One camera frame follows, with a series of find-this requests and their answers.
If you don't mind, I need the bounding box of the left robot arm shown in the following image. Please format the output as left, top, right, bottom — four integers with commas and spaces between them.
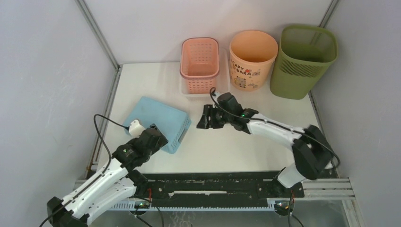
47, 120, 168, 227

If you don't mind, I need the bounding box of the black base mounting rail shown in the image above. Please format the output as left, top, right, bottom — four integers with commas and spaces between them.
135, 171, 305, 209

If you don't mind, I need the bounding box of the green mesh waste bin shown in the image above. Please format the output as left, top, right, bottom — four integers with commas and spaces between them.
270, 24, 338, 100

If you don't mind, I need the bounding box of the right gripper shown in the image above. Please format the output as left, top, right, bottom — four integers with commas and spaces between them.
197, 105, 233, 129

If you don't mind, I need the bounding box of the left black cable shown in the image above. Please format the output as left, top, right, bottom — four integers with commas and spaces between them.
39, 114, 130, 227

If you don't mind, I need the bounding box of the pink plastic basket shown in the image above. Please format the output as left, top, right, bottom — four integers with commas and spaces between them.
180, 37, 220, 94

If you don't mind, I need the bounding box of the white toothed cable duct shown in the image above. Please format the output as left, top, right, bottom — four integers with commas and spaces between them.
103, 200, 278, 211

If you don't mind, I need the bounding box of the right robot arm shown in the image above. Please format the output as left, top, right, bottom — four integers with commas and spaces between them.
197, 87, 340, 197

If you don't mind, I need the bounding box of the blue plastic basket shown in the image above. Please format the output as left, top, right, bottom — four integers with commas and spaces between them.
123, 96, 192, 154

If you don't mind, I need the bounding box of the right black cable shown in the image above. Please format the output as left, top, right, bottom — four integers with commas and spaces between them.
209, 87, 341, 170

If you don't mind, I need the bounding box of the orange capybara bucket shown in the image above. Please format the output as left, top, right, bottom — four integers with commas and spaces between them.
229, 30, 278, 91

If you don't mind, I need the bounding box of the clear white plastic tray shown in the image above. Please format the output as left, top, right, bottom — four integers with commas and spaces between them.
178, 47, 231, 98

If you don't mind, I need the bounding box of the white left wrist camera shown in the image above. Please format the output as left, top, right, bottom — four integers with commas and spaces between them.
128, 119, 145, 138

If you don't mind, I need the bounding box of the black cable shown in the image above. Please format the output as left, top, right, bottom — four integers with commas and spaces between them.
209, 87, 341, 170
39, 114, 130, 227

